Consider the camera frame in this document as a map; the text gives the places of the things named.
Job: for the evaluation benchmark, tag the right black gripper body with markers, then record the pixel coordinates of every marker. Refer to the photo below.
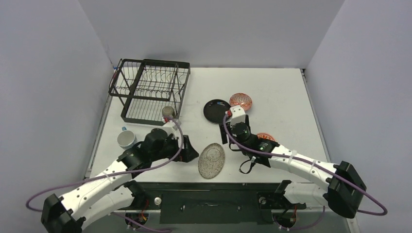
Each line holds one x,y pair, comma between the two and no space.
223,132

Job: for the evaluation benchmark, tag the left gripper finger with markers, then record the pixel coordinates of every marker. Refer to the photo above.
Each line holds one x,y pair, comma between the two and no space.
182,157
189,153

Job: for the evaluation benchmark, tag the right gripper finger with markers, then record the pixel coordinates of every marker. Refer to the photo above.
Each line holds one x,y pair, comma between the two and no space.
246,121
223,132

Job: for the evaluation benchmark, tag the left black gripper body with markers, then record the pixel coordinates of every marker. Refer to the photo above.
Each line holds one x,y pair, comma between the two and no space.
171,147

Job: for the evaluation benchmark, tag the speckled oval plate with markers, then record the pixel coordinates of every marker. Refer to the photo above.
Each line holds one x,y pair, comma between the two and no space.
211,161

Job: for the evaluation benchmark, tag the black round plate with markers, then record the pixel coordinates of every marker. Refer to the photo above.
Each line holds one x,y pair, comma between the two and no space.
214,110

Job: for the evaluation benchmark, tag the olive green ceramic mug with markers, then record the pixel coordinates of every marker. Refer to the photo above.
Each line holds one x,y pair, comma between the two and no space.
168,111

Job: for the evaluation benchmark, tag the white and blue cup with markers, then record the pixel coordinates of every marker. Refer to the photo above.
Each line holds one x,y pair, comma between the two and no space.
126,138

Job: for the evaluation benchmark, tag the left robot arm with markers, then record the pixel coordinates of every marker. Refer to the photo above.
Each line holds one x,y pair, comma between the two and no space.
73,211

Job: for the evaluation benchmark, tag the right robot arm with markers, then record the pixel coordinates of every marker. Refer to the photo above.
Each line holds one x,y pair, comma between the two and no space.
337,186

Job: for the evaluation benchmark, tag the red patterned upturned bowl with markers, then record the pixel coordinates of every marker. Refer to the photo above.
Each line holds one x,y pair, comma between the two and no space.
242,100

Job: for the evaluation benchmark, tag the orange floral bowl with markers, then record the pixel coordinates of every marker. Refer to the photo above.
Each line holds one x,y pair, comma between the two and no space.
266,136

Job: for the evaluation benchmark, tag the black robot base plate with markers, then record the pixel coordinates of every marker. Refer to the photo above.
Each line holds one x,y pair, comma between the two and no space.
211,203

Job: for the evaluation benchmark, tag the black wire dish rack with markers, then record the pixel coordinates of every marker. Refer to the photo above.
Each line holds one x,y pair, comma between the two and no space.
146,86

